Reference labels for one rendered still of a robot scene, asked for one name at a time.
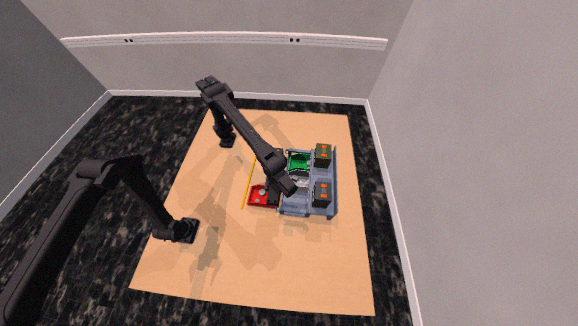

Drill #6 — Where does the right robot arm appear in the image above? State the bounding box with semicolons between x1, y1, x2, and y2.
0;153;198;326

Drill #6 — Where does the red bin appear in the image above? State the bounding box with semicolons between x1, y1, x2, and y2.
247;184;280;209

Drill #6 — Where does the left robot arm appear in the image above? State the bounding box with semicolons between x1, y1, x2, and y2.
195;75;298;207

